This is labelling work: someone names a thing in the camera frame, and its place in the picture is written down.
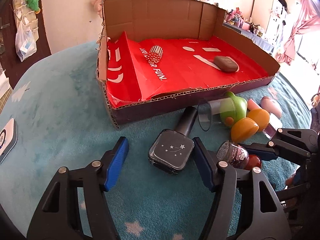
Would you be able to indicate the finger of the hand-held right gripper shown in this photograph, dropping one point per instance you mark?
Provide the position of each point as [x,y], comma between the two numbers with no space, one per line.
[292,192]
[262,151]

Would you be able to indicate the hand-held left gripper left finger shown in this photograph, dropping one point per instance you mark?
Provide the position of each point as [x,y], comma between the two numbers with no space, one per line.
[116,165]

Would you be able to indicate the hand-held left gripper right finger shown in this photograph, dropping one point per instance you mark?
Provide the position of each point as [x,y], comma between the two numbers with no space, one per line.
[203,165]

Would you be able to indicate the pink nail polish bottle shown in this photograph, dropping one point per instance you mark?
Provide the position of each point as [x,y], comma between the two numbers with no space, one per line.
[275,125]

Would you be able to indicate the glitter nail polish bottle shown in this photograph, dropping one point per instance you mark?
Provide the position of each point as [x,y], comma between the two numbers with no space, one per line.
[232,153]

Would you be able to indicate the black nail polish bottle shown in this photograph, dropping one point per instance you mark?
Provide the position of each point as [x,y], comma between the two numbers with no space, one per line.
[171,150]

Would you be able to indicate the pink earbud case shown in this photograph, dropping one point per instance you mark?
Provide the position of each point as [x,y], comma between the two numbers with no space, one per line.
[271,106]

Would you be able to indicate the clear glass cup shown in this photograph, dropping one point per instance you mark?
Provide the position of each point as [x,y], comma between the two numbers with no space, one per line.
[207,115]

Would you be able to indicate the brown cardboard box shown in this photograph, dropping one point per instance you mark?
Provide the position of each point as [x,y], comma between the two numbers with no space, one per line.
[160,15]

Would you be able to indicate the green plastic toy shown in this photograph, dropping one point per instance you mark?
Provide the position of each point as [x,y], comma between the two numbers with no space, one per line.
[233,107]

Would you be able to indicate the brown eyeshadow case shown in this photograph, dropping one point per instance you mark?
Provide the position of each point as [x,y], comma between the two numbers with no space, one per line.
[225,63]

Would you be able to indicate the white flat device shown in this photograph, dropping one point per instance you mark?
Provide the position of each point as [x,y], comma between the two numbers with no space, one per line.
[7,140]

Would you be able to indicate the cloth-covered side table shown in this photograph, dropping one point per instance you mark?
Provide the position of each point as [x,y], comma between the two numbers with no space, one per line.
[252,38]

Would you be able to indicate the silver studded cup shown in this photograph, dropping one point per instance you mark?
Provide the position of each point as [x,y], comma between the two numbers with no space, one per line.
[155,53]

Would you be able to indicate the pink curtain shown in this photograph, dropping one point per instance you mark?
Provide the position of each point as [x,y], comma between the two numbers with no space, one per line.
[300,25]

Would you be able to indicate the row of small bottles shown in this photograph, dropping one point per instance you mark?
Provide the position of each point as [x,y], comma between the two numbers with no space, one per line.
[237,20]

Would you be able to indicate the white wardrobe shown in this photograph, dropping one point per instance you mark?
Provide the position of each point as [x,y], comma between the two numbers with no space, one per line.
[271,17]

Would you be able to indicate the clear plastic bag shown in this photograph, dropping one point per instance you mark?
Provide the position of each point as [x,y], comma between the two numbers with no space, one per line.
[25,42]

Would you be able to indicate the brown wooden door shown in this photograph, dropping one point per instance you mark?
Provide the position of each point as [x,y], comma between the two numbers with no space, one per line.
[42,25]

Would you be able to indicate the pink plush toy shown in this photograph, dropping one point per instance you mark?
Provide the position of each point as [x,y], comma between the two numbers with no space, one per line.
[97,5]

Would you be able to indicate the hanging pocket organizer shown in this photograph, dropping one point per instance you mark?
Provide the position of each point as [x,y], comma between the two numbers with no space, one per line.
[31,22]

